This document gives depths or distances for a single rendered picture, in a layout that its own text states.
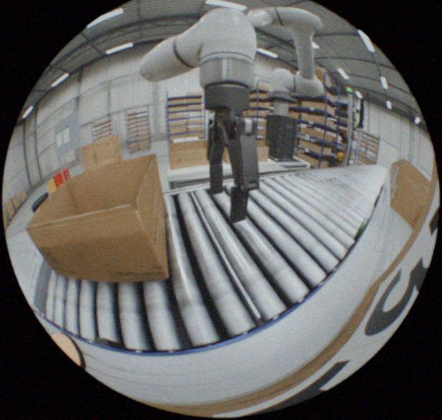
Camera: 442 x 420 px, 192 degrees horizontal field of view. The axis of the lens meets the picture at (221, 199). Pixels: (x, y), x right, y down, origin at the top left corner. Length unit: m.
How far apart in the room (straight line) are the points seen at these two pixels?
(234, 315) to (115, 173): 0.48
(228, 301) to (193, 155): 0.70
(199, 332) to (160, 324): 0.07
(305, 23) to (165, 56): 0.61
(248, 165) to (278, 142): 0.85
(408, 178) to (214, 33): 0.60
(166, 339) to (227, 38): 0.46
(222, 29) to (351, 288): 0.36
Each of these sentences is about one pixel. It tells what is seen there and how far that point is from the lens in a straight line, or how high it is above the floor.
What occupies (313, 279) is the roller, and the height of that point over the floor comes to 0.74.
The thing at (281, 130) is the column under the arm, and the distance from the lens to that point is 1.03.
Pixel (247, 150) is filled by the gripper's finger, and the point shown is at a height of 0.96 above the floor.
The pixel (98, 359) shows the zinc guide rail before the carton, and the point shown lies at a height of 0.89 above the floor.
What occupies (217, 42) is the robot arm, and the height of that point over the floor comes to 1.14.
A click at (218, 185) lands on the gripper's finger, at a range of 0.33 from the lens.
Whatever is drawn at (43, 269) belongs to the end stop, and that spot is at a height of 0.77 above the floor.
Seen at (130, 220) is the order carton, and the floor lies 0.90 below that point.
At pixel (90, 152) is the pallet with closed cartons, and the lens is 4.30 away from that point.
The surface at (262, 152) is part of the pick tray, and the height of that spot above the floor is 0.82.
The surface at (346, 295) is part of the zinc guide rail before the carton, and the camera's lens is 0.16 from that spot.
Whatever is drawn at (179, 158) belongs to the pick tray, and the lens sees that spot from 0.79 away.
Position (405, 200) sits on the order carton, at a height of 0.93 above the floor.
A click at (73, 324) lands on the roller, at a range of 0.42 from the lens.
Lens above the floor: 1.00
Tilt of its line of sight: 31 degrees down
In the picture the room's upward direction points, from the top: straight up
